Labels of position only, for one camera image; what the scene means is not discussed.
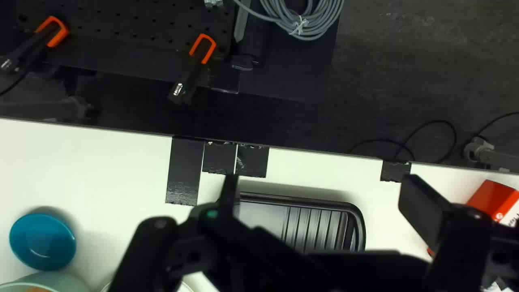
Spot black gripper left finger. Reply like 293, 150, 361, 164
108, 216, 184, 292

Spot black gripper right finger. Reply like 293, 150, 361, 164
398, 172, 497, 292

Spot pale green bowl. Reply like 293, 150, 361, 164
0, 271, 92, 292

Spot red flat box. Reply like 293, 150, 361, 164
466, 179, 519, 228

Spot small black tape patch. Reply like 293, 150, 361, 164
380, 159, 414, 184

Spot long black tape strip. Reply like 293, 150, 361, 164
166, 137, 208, 208

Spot black slatted tray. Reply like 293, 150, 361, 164
236, 190, 369, 255

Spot wide black tape patch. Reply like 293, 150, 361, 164
204, 140, 272, 181

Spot orange black bar clamp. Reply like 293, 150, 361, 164
0, 15, 72, 75
168, 33, 220, 106

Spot black perforated board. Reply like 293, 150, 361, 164
15, 0, 241, 85

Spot black cable with grey plug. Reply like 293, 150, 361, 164
463, 111, 519, 172

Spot thin black floor cable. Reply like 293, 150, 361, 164
349, 119, 460, 164

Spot coiled grey cable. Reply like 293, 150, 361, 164
234, 0, 348, 41

